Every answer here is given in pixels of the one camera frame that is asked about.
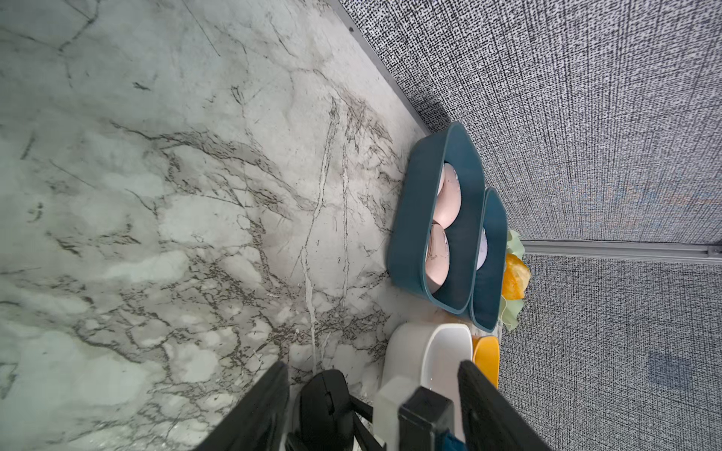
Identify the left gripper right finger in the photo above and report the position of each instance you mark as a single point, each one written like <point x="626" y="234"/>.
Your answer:
<point x="489" y="421"/>

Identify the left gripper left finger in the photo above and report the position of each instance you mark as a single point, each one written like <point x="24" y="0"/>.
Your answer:
<point x="257" y="421"/>

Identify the black mouse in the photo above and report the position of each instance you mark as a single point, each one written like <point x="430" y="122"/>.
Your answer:
<point x="325" y="414"/>

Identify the yellow storage box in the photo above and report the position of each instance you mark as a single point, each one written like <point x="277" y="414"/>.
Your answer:
<point x="486" y="356"/>

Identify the white storage box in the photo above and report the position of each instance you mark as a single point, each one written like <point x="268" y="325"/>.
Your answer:
<point x="430" y="355"/>

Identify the teal storage box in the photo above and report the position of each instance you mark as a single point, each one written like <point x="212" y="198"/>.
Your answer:
<point x="409" y="241"/>
<point x="485" y="306"/>

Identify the purple mouse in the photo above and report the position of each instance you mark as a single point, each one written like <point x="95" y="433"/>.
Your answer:
<point x="483" y="250"/>

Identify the pink mouse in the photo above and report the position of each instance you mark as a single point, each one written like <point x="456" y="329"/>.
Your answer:
<point x="449" y="198"/>
<point x="437" y="260"/>

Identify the green wavy plate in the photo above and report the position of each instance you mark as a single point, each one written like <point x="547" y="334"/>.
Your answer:
<point x="510" y="310"/>

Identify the round bread bun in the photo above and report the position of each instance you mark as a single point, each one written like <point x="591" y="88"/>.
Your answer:
<point x="515" y="278"/>

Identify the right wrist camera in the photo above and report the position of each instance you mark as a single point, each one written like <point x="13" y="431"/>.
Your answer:
<point x="408" y="416"/>

